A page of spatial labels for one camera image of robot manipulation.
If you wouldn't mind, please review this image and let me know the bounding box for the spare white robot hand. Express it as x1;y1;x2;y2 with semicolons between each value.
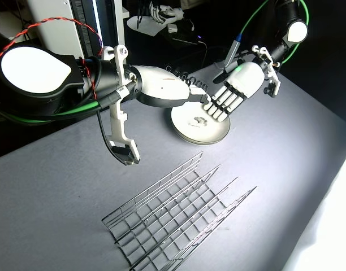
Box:
148;0;185;25

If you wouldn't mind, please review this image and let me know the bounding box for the white stand base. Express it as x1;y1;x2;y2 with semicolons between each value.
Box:
127;15;168;37

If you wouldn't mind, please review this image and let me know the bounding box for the grey table cloth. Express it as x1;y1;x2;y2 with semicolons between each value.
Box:
0;64;346;271

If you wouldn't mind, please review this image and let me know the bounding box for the white cabinet with black strip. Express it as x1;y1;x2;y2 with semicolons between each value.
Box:
25;0;126;62

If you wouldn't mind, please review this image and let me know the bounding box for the white backdrop sheet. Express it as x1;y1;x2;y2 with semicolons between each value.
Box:
282;146;346;271

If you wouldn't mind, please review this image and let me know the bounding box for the metal wire dish rack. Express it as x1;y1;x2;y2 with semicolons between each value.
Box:
101;151;258;271

